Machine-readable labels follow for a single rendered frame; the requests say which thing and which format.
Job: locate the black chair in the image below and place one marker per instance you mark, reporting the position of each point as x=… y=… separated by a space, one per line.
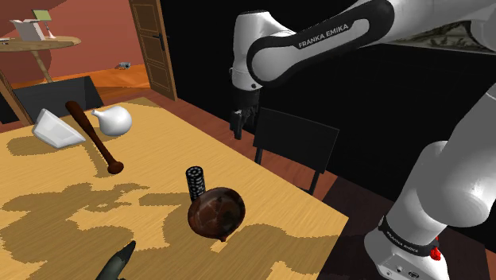
x=294 y=140
x=54 y=97

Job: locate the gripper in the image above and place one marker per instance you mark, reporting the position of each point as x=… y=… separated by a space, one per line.
x=246 y=100

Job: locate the small grey object on floor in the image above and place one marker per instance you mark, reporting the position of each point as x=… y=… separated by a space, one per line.
x=124 y=65

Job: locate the round wooden side table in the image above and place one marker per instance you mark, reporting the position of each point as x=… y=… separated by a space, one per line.
x=35 y=42

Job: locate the white round vase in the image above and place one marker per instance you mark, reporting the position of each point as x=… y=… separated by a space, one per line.
x=114 y=120

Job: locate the black patterned cylinder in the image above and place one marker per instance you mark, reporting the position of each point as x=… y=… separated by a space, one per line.
x=195 y=182

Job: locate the brown wooden baseball bat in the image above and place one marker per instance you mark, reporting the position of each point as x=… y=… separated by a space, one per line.
x=93 y=135

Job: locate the dark grey pointed object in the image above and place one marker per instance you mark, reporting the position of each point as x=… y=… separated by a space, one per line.
x=116 y=264

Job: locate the white angular bowl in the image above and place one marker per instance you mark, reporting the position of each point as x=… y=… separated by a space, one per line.
x=56 y=129

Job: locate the brown wooden door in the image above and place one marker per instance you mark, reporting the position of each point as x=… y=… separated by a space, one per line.
x=153 y=46

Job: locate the dark brown round bowl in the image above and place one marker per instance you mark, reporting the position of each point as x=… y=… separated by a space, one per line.
x=216 y=212

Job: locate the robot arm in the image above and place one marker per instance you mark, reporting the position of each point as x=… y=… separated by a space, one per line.
x=445 y=182

